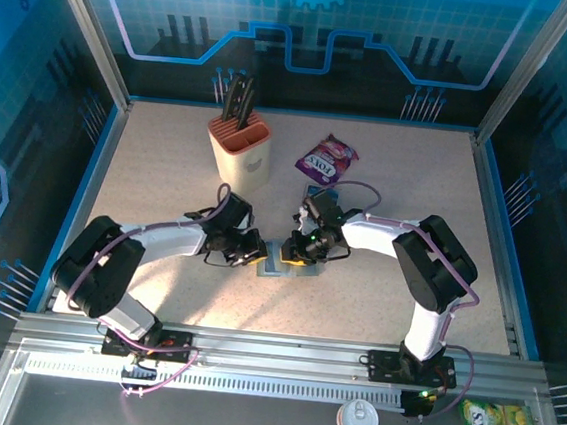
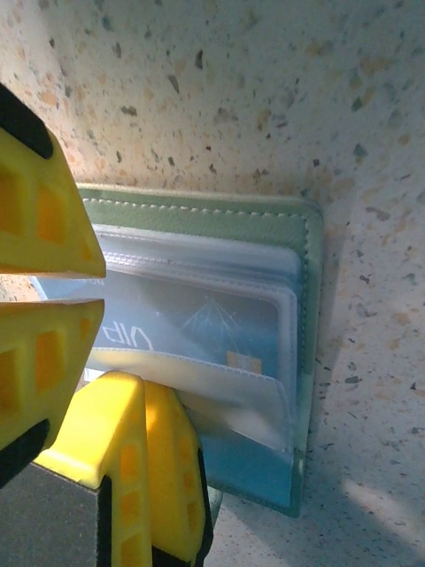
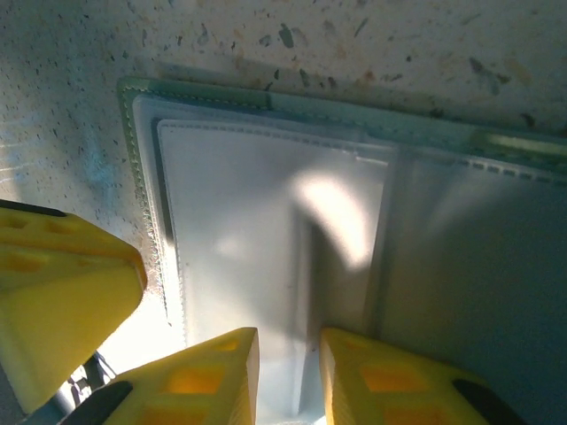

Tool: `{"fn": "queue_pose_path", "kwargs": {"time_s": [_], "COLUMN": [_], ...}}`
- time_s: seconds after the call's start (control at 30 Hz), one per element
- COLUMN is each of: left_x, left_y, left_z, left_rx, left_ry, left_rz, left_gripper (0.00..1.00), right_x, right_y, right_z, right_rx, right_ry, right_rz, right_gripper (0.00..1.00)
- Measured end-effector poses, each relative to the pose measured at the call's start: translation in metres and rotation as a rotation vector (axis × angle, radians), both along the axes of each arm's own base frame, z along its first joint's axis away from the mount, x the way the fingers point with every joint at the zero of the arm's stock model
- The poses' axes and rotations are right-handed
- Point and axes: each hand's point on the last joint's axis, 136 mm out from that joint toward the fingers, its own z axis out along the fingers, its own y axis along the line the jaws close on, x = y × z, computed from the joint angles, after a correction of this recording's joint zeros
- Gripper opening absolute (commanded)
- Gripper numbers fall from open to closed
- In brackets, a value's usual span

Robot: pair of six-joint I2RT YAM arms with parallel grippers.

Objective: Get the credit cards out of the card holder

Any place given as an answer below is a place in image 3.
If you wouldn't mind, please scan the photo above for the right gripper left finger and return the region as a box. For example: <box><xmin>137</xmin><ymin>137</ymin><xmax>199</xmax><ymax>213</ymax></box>
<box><xmin>66</xmin><ymin>326</ymin><xmax>261</xmax><ymax>425</ymax></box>

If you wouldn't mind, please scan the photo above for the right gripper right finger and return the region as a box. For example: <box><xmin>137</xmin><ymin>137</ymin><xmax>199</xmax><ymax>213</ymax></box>
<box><xmin>318</xmin><ymin>326</ymin><xmax>531</xmax><ymax>425</ymax></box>

